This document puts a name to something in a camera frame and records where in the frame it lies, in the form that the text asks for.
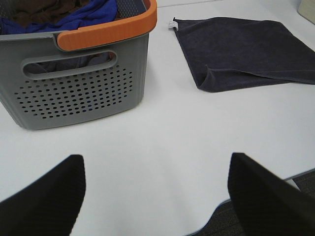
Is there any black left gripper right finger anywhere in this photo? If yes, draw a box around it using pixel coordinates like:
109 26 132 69
227 153 315 236

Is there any brown towel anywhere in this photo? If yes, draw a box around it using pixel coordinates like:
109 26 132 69
10 0 89 28

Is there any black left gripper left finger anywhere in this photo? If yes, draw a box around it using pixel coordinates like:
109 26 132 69
0 154 86 236

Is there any dark grey towel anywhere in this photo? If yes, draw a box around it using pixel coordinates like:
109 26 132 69
174 17 315 92

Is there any grey basket with orange rim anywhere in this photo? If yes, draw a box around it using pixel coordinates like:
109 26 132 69
0 0 157 130

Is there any beige basket with grey rim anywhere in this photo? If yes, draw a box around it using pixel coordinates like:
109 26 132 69
297 0 315 24

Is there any blue towel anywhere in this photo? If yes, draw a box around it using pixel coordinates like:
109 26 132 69
0 0 118 35

